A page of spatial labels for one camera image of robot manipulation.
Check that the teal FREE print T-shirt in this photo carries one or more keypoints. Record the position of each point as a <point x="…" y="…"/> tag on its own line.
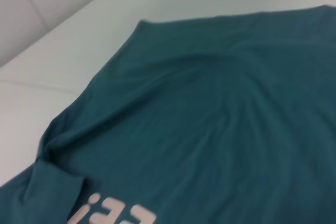
<point x="210" y="116"/>

